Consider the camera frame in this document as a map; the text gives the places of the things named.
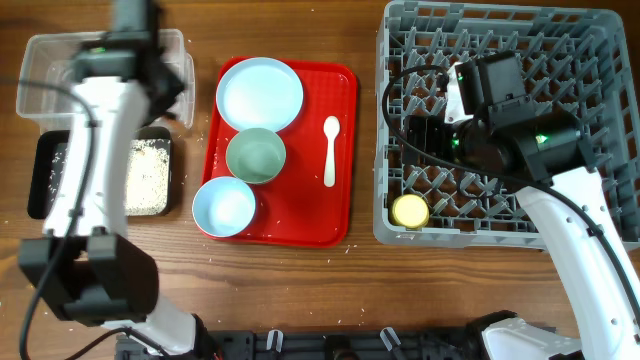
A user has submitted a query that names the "yellow plastic cup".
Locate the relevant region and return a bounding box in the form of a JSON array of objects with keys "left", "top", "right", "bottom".
[{"left": 391, "top": 194, "right": 430, "bottom": 229}]

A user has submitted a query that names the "white rice pile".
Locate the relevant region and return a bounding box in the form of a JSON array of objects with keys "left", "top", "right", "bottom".
[{"left": 48, "top": 138, "right": 171, "bottom": 214}]

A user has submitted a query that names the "white plastic spoon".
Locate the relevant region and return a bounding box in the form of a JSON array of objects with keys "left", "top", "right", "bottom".
[{"left": 323, "top": 116, "right": 340, "bottom": 187}]

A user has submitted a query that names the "green bowl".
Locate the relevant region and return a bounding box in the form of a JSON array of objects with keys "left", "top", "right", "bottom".
[{"left": 226, "top": 128, "right": 287, "bottom": 184}]

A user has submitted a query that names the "light blue rice bowl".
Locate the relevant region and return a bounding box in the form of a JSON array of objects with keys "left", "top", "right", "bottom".
[{"left": 192, "top": 176, "right": 256, "bottom": 238}]

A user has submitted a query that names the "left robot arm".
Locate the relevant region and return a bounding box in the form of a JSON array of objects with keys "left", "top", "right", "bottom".
[{"left": 19, "top": 41, "right": 212, "bottom": 359}]

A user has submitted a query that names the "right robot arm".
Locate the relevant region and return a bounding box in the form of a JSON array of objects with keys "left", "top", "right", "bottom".
[{"left": 399, "top": 108, "right": 639, "bottom": 359}]

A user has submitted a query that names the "black waste tray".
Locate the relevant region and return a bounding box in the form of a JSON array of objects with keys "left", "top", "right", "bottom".
[{"left": 27, "top": 127, "right": 173, "bottom": 220}]

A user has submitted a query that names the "grey dishwasher rack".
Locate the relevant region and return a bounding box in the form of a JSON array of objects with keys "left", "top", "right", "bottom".
[{"left": 373, "top": 1, "right": 639, "bottom": 250}]

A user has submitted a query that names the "light blue plate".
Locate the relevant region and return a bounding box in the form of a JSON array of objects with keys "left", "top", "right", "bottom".
[{"left": 216, "top": 57, "right": 304, "bottom": 132}]

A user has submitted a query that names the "clear plastic bin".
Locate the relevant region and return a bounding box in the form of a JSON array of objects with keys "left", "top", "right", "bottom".
[{"left": 15, "top": 28, "right": 196, "bottom": 134}]

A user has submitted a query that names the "red serving tray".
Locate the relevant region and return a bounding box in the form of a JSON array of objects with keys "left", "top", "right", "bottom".
[{"left": 201, "top": 57, "right": 358, "bottom": 248}]

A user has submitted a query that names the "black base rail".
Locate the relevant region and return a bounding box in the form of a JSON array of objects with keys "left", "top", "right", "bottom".
[{"left": 114, "top": 327, "right": 559, "bottom": 360}]

